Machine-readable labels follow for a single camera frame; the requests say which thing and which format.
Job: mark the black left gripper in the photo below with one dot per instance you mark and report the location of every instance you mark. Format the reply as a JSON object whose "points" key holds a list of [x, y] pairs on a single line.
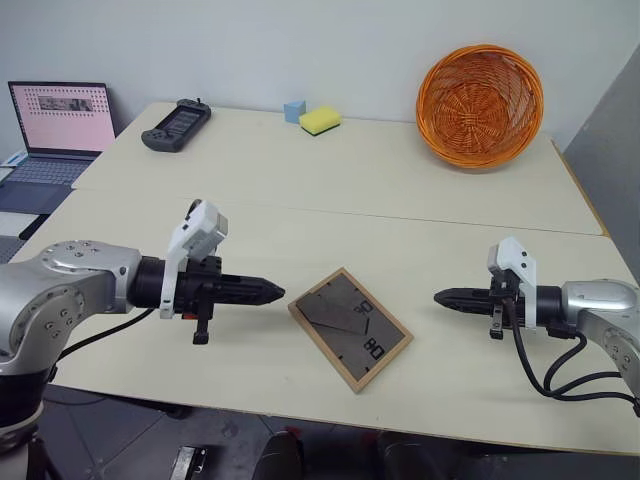
{"points": [[202, 285]]}

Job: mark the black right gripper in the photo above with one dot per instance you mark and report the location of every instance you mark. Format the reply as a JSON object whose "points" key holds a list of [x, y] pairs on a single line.
{"points": [[506, 300]]}

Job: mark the wooden framed grey board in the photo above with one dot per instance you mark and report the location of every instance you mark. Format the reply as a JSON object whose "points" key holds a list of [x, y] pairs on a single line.
{"points": [[345, 330]]}

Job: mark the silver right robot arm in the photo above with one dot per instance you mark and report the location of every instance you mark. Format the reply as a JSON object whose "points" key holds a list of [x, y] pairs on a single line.
{"points": [[595, 305]]}

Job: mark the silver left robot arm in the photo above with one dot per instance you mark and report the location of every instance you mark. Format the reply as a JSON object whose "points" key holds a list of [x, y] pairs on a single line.
{"points": [[65, 295]]}

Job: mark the open laptop with pink screen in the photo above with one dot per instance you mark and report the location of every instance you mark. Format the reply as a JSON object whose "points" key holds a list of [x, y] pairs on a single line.
{"points": [[60, 120]]}

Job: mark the dark rounded shape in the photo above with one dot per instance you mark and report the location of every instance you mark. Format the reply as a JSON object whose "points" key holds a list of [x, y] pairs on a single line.
{"points": [[280, 457], [410, 457]]}

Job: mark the black handheld controller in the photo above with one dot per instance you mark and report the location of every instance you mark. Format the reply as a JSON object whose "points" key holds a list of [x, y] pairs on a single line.
{"points": [[175, 127]]}

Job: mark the light blue cube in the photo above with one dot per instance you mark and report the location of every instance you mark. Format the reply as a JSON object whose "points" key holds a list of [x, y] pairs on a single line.
{"points": [[294, 112]]}

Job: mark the yellow sponge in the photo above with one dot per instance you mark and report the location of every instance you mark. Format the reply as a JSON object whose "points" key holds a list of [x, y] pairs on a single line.
{"points": [[320, 119]]}

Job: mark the orange wicker basket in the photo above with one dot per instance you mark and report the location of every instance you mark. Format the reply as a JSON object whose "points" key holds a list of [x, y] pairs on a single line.
{"points": [[480, 110]]}

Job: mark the blue and white small box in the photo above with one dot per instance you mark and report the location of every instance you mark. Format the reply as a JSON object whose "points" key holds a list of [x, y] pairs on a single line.
{"points": [[12, 160]]}

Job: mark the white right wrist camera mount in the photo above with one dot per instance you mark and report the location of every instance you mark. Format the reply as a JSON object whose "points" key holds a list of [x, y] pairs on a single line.
{"points": [[522, 265]]}

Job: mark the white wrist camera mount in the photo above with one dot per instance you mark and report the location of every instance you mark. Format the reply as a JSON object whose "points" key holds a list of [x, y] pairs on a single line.
{"points": [[522, 265], [197, 235]]}

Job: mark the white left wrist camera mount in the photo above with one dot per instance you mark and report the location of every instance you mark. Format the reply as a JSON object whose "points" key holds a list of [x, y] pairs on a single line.
{"points": [[197, 235]]}

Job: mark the metal bracket under table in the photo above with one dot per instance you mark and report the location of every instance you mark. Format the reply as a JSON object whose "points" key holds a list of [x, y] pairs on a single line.
{"points": [[190, 462]]}

